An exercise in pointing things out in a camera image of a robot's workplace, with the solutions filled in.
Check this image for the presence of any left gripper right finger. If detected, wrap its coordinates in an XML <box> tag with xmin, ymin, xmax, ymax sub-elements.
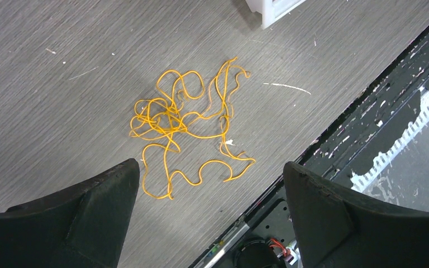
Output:
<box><xmin>283</xmin><ymin>161</ymin><xmax>429</xmax><ymax>267</ymax></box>

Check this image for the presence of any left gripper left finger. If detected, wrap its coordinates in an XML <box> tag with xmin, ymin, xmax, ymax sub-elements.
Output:
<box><xmin>0</xmin><ymin>159</ymin><xmax>140</xmax><ymax>267</ymax></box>

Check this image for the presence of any colourful wire bundle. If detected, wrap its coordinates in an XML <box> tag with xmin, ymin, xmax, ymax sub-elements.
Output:
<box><xmin>128</xmin><ymin>56</ymin><xmax>256</xmax><ymax>200</ymax></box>

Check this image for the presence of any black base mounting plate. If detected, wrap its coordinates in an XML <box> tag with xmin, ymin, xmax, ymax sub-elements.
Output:
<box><xmin>188</xmin><ymin>7</ymin><xmax>429</xmax><ymax>268</ymax></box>

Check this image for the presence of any white plastic bin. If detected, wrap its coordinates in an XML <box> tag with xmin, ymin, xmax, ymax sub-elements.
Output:
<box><xmin>246</xmin><ymin>0</ymin><xmax>306</xmax><ymax>29</ymax></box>

